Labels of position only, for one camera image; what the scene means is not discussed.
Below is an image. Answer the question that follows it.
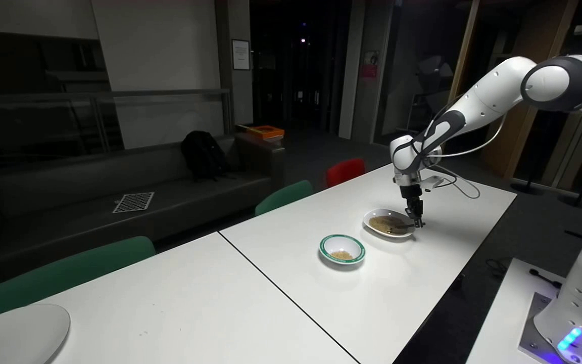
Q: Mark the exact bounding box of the green rimmed bowl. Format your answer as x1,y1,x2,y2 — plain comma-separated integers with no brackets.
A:
314,232,368,270

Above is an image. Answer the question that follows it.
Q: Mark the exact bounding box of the red chair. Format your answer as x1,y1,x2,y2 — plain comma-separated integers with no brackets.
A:
323,159,368,190

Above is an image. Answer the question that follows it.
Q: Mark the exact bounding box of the white bowl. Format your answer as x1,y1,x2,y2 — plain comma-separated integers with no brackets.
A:
359,208,417,244

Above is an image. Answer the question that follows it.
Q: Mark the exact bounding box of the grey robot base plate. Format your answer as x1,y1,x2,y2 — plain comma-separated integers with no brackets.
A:
517,291,582,364

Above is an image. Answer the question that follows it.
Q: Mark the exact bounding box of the red wall sign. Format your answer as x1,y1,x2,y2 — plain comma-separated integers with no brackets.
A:
359,52,379,83

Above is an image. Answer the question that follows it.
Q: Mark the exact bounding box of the black dumbbell shaped tool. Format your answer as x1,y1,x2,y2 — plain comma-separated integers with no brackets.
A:
527,268,564,291

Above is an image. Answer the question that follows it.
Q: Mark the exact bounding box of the dark grey sofa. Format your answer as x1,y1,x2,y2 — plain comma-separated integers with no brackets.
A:
0,137,286,291

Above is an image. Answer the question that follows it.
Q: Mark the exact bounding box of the framed wall notice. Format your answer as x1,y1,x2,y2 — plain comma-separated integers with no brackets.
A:
229,39,253,72

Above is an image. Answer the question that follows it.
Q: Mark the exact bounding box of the glass railing panel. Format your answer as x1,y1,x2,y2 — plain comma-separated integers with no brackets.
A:
0,88,231,170

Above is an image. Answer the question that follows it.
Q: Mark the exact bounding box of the bin with orange lid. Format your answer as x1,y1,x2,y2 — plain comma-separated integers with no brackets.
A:
233,121,286,179

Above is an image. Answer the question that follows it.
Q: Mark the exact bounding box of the white paper sheet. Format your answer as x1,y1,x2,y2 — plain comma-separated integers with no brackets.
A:
110,190,158,217

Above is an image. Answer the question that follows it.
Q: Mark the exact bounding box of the black backpack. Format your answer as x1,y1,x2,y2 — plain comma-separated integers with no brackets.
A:
180,129,228,183

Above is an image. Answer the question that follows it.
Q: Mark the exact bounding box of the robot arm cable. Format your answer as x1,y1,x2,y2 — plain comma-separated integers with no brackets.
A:
424,117,508,201

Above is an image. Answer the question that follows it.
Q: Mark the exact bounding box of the white round plate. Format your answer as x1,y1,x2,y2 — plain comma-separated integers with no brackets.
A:
0,301,73,364

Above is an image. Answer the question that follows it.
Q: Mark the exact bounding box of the green chair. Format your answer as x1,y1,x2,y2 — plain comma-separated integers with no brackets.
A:
253,179,319,219
0,235,158,328

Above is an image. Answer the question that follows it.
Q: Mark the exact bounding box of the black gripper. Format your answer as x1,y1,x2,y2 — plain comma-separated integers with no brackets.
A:
397,185,427,226

